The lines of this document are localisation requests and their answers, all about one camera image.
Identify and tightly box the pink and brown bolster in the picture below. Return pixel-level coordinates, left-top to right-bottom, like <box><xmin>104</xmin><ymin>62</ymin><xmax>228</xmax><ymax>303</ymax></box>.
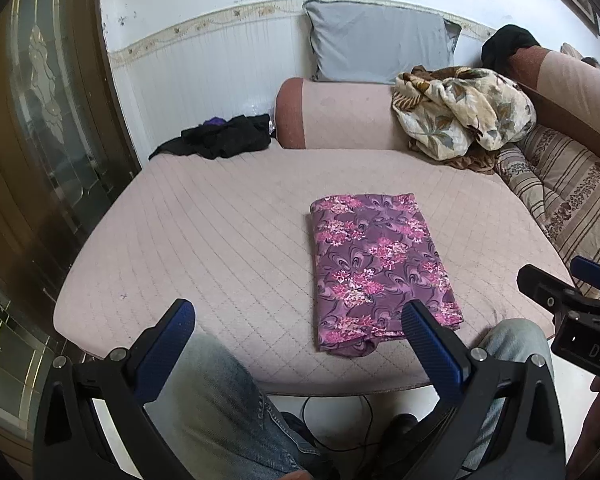
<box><xmin>274</xmin><ymin>77</ymin><xmax>416</xmax><ymax>151</ymax></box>

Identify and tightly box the striped patterned cushion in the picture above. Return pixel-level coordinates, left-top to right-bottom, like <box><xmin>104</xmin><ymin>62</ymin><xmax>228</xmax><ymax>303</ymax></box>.
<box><xmin>495</xmin><ymin>125</ymin><xmax>600</xmax><ymax>301</ymax></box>

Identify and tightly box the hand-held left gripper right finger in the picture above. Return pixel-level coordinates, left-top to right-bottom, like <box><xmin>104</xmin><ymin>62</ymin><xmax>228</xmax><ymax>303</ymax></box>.
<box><xmin>401</xmin><ymin>300</ymin><xmax>566</xmax><ymax>480</ymax></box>

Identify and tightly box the person's left leg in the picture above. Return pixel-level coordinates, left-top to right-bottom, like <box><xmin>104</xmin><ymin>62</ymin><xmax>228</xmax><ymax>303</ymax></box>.
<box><xmin>145</xmin><ymin>332</ymin><xmax>321</xmax><ymax>480</ymax></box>

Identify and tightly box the black cable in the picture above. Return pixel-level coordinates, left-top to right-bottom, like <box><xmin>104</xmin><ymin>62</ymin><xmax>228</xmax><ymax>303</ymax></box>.
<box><xmin>300</xmin><ymin>395</ymin><xmax>377</xmax><ymax>452</ymax></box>

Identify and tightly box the person's right leg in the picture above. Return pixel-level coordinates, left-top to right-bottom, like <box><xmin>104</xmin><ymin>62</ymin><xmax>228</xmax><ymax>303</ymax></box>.
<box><xmin>460</xmin><ymin>319</ymin><xmax>556</xmax><ymax>480</ymax></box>

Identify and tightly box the purple floral long-sleeved shirt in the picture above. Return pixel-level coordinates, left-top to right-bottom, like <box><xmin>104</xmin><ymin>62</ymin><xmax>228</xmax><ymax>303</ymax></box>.
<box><xmin>309</xmin><ymin>192</ymin><xmax>465</xmax><ymax>357</ymax></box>

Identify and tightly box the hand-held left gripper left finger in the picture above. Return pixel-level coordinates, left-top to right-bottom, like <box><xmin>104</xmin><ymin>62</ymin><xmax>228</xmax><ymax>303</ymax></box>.
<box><xmin>32</xmin><ymin>299</ymin><xmax>197</xmax><ymax>480</ymax></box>

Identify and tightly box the wooden door with glass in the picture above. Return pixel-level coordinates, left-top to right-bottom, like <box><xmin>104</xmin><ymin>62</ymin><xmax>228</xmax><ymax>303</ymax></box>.
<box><xmin>0</xmin><ymin>0</ymin><xmax>141</xmax><ymax>461</ymax></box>

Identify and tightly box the person's leg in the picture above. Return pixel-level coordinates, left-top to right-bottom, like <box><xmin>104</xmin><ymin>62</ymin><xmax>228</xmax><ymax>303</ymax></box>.
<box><xmin>145</xmin><ymin>332</ymin><xmax>321</xmax><ymax>480</ymax></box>
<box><xmin>460</xmin><ymin>319</ymin><xmax>556</xmax><ymax>480</ymax></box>

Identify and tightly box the black cloth on backrest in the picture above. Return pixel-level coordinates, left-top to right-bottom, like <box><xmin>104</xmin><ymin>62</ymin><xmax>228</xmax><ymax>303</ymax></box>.
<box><xmin>481</xmin><ymin>25</ymin><xmax>543</xmax><ymax>71</ymax></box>

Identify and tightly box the black clothes pile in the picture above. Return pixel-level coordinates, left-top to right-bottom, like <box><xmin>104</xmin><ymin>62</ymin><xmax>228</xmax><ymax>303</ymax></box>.
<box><xmin>149</xmin><ymin>114</ymin><xmax>272</xmax><ymax>161</ymax></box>

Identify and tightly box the pink quilted sofa seat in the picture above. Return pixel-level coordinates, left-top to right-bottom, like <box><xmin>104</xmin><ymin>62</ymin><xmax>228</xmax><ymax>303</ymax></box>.
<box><xmin>54</xmin><ymin>147</ymin><xmax>576</xmax><ymax>396</ymax></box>

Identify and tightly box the cream floral blanket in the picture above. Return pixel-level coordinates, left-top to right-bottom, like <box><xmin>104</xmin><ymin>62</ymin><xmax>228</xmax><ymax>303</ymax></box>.
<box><xmin>392</xmin><ymin>65</ymin><xmax>537</xmax><ymax>171</ymax></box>

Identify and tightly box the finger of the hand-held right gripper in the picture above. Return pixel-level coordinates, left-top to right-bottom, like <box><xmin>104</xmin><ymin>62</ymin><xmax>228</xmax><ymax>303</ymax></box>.
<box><xmin>570</xmin><ymin>256</ymin><xmax>600</xmax><ymax>291</ymax></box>
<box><xmin>517</xmin><ymin>264</ymin><xmax>588</xmax><ymax>318</ymax></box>

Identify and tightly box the grey pillow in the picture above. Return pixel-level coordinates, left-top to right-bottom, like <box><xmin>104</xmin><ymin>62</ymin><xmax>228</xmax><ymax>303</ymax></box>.
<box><xmin>302</xmin><ymin>0</ymin><xmax>462</xmax><ymax>85</ymax></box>

